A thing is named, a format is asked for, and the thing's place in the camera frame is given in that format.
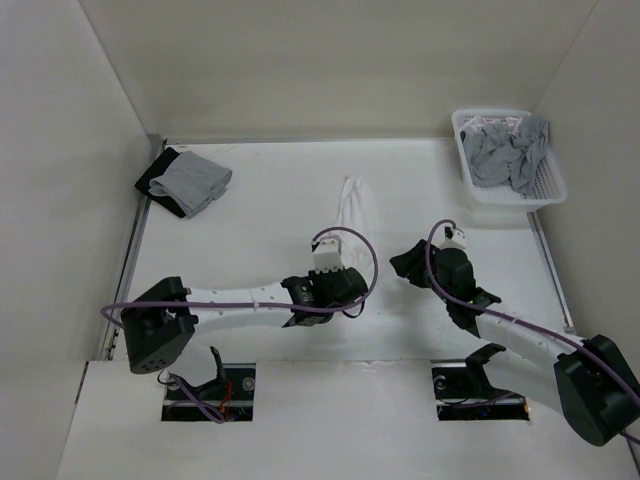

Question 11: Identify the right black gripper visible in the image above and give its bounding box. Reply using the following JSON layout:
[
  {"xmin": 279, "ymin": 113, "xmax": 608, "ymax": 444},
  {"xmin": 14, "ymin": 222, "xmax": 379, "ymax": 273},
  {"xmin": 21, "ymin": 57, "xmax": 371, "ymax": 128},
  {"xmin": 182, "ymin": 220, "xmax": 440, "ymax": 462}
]
[{"xmin": 389, "ymin": 239, "xmax": 453, "ymax": 304}]

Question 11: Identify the white tank top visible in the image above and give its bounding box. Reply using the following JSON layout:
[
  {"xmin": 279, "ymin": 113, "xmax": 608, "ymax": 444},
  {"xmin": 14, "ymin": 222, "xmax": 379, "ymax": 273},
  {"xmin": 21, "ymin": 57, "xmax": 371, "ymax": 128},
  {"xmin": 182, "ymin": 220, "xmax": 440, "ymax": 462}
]
[{"xmin": 334, "ymin": 175, "xmax": 380, "ymax": 276}]

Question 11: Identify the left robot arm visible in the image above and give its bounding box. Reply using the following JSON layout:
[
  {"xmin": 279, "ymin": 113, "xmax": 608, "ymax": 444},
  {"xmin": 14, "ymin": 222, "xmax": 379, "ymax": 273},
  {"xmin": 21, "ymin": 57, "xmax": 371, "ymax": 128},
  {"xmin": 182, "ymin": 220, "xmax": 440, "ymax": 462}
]
[{"xmin": 121, "ymin": 268, "xmax": 369, "ymax": 399}]

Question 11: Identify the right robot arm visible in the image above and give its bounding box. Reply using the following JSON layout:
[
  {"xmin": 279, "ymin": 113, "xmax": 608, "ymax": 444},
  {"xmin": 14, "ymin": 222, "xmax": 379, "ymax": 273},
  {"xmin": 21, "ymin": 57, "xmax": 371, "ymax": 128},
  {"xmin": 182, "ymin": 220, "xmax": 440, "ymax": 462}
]
[{"xmin": 390, "ymin": 240, "xmax": 639, "ymax": 446}]

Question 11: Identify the crumpled grey tank top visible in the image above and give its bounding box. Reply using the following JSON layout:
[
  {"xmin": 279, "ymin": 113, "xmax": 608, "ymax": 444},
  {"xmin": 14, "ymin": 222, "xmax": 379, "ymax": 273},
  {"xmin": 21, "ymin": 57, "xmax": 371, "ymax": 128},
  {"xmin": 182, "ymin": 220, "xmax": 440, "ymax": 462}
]
[{"xmin": 460, "ymin": 115, "xmax": 550, "ymax": 195}]

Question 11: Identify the pale pink tank top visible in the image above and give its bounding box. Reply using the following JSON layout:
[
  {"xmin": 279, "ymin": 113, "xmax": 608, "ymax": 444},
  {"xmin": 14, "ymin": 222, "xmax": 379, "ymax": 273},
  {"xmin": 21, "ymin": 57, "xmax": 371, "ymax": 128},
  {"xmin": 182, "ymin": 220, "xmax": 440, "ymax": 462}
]
[{"xmin": 474, "ymin": 115, "xmax": 524, "ymax": 135}]

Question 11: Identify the folded grey tank top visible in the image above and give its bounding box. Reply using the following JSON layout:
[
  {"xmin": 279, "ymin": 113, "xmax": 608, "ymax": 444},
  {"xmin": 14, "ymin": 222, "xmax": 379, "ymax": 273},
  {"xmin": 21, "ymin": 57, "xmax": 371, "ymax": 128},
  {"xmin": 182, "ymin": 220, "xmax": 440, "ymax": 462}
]
[{"xmin": 149, "ymin": 152, "xmax": 233, "ymax": 219}]

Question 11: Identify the folded black tank top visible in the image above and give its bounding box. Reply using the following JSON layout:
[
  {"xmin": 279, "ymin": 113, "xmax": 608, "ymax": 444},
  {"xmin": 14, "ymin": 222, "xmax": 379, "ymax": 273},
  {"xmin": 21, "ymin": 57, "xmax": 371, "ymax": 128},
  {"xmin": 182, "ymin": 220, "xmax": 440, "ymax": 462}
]
[{"xmin": 134, "ymin": 147, "xmax": 186, "ymax": 219}]

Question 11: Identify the white front cover board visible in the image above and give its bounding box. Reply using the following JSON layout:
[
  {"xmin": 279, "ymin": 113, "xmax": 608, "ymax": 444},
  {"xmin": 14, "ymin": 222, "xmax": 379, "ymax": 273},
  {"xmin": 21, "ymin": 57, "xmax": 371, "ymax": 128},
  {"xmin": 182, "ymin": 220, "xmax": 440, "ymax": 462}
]
[{"xmin": 58, "ymin": 361, "xmax": 638, "ymax": 479}]

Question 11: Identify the white plastic basket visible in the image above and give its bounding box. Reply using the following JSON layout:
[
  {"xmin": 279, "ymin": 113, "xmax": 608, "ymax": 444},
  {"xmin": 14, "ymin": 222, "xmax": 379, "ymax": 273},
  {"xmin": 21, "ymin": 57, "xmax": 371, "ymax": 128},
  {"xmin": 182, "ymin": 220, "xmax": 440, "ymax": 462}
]
[{"xmin": 451, "ymin": 108, "xmax": 567, "ymax": 214}]

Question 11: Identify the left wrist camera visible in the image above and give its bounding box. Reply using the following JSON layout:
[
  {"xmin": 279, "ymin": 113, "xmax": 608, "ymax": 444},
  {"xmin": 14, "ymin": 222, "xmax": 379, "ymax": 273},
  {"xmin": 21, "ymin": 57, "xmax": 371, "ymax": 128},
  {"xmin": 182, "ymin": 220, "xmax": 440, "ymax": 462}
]
[{"xmin": 311, "ymin": 235, "xmax": 344, "ymax": 273}]

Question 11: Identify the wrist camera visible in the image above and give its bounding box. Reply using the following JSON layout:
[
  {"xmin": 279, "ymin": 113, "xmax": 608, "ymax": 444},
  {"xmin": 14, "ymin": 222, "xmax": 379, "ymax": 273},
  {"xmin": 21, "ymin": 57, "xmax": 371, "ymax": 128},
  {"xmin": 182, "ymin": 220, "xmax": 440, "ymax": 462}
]
[
  {"xmin": 311, "ymin": 235, "xmax": 344, "ymax": 273},
  {"xmin": 438, "ymin": 226, "xmax": 466, "ymax": 251}
]

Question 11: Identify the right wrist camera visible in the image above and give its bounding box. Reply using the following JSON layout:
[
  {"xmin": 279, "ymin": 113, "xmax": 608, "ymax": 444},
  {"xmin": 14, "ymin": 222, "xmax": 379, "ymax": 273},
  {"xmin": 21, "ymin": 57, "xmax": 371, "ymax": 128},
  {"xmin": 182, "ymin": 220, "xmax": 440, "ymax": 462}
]
[{"xmin": 438, "ymin": 226, "xmax": 466, "ymax": 251}]

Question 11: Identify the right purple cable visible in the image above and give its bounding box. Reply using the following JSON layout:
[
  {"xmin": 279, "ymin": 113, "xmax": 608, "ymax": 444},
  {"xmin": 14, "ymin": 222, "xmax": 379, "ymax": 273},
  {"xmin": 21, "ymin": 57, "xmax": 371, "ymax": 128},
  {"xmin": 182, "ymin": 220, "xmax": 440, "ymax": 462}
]
[{"xmin": 425, "ymin": 219, "xmax": 640, "ymax": 446}]

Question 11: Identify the right aluminium table rail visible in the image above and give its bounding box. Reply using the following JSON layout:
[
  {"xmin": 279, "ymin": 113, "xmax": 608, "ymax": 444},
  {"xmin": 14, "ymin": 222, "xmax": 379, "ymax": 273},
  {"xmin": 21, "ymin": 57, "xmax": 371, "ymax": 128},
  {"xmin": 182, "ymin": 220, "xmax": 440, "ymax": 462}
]
[{"xmin": 527, "ymin": 212, "xmax": 576, "ymax": 334}]

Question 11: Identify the aluminium table rail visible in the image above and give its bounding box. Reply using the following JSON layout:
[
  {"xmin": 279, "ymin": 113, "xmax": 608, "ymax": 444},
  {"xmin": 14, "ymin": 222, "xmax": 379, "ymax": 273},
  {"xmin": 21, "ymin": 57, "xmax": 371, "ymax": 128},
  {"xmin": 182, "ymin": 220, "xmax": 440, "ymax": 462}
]
[
  {"xmin": 98, "ymin": 133, "xmax": 167, "ymax": 361},
  {"xmin": 527, "ymin": 212, "xmax": 576, "ymax": 334}
]

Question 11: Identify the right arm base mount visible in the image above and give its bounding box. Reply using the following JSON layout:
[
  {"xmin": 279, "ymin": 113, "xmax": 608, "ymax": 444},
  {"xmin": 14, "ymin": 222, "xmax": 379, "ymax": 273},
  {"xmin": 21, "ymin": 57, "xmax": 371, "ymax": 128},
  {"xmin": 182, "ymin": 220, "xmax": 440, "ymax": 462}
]
[{"xmin": 431, "ymin": 343, "xmax": 529, "ymax": 422}]

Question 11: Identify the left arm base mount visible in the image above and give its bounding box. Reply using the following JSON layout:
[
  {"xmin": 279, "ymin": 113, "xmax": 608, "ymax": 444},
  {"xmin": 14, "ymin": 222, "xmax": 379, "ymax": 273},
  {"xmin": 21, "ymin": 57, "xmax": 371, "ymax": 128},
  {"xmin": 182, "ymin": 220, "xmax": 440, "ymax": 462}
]
[{"xmin": 156, "ymin": 347, "xmax": 256, "ymax": 423}]

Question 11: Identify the left aluminium table rail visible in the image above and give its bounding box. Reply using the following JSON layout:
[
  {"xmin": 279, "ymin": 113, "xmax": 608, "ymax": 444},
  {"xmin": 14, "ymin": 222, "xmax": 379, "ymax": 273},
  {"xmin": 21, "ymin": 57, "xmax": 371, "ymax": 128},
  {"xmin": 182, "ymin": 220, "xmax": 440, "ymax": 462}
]
[{"xmin": 98, "ymin": 133, "xmax": 167, "ymax": 361}]

